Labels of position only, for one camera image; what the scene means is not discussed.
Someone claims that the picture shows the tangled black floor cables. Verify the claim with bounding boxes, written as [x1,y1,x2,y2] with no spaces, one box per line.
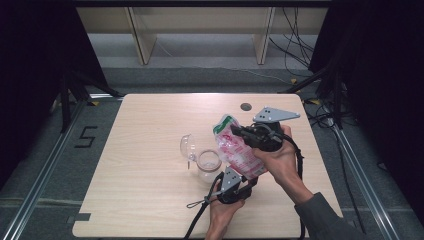
[303,96,338,129]

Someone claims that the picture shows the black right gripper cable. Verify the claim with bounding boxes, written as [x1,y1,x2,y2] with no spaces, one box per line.
[281,133,307,240]

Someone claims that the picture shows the glass jar with beige lid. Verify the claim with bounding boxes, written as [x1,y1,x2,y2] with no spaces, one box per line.
[179,133,224,184]

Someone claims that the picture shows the grey wrist strap loop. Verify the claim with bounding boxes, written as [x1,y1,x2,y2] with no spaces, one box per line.
[186,198,215,210]

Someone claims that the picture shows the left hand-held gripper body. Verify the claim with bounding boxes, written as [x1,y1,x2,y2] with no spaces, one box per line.
[215,165,258,205]

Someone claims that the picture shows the person's left hand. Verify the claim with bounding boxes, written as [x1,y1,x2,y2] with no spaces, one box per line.
[208,192,246,232]

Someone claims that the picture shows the person's right hand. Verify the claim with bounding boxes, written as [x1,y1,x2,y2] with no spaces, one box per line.
[251,125,300,188]

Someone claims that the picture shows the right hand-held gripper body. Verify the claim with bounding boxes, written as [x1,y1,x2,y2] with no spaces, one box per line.
[244,106,301,153]

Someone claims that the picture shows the pink and white plastic bag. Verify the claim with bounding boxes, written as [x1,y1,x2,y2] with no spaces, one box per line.
[213,113,268,181]

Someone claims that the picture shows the aluminium floor rail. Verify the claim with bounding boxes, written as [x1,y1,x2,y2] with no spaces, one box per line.
[0,96,91,240]
[328,119,401,240]

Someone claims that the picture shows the black curtain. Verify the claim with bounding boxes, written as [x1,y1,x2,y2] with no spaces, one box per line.
[0,0,108,188]
[309,0,424,218]

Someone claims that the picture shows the black tape strip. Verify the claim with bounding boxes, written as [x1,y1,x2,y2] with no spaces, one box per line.
[66,212,92,224]

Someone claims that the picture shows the hanging black cable bundle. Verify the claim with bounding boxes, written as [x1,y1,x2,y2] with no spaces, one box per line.
[268,7,318,69]

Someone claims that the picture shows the black tripod stand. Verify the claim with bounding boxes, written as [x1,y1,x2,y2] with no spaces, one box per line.
[49,71,124,134]
[278,64,346,129]

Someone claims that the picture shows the light wooden furniture frame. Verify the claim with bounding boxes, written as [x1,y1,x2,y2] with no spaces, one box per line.
[75,6,331,66]

